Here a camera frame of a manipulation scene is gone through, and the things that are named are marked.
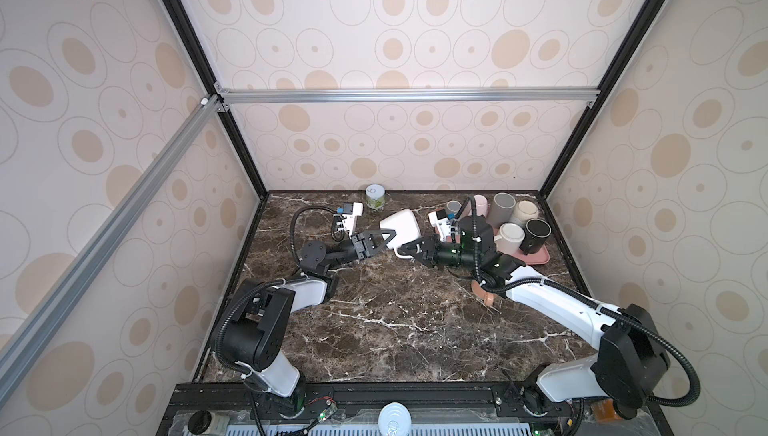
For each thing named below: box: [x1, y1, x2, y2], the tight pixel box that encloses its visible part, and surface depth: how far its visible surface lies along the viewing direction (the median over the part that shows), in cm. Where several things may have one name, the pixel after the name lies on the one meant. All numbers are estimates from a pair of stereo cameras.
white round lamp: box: [378, 402, 412, 436], surface depth 68 cm
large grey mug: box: [489, 192, 516, 227], surface depth 105 cm
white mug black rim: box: [494, 222, 526, 255], surface depth 101 cm
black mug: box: [519, 218, 552, 255], surface depth 99 cm
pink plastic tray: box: [496, 245, 551, 265], surface depth 102 cm
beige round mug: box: [514, 200, 539, 221], surface depth 105 cm
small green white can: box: [365, 183, 385, 209], surface depth 115 cm
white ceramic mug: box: [380, 209, 422, 259], surface depth 76 cm
